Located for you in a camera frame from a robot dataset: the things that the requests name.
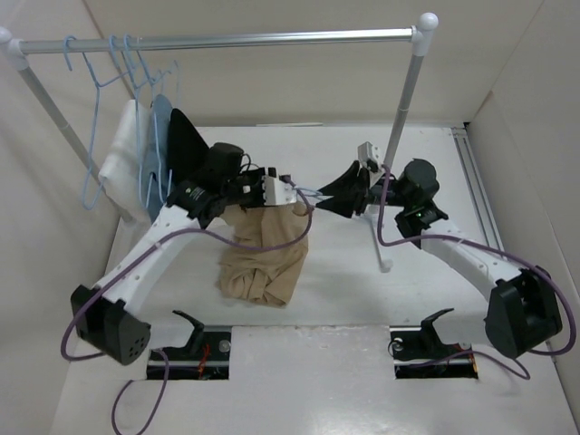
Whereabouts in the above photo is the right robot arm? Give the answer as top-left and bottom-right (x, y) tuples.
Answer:
(317, 159), (574, 359)

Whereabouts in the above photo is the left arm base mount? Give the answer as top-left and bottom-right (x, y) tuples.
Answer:
(146, 310), (231, 381)

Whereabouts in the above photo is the aluminium rail on table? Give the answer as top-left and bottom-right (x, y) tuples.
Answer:
(451, 127), (504, 249)

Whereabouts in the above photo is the empty light blue hanger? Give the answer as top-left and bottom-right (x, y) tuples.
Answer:
(81, 52), (128, 211)

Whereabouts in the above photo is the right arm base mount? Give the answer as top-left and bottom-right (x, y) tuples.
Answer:
(387, 308), (479, 380)

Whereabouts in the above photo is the blue shirt on hanger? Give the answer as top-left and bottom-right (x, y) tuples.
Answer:
(141, 94), (173, 222)

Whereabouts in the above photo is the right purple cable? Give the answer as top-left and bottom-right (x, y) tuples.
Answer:
(375, 165), (573, 381)

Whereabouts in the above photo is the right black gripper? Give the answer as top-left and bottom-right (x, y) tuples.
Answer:
(316, 159), (412, 218)

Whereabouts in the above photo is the beige t shirt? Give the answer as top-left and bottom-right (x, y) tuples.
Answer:
(217, 202), (309, 307)

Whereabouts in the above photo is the metal clothes rack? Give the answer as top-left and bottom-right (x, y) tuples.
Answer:
(0, 12), (440, 274)

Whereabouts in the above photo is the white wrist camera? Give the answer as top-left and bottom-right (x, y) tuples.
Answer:
(262, 175), (297, 207)
(357, 141), (382, 173)

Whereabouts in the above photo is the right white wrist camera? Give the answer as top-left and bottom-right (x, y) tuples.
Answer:
(357, 141), (382, 173)

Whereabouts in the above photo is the black shirt on hanger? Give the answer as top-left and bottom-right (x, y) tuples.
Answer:
(167, 108), (213, 206)

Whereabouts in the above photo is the white shirt on hanger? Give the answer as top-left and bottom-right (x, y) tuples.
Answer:
(99, 100), (150, 222)

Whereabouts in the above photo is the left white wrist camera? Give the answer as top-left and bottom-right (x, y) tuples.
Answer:
(262, 175), (297, 207)

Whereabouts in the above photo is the light blue wire hanger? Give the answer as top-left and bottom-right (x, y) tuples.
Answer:
(295, 187), (329, 204)

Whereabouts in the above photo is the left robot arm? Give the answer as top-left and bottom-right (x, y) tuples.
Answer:
(61, 142), (335, 366)

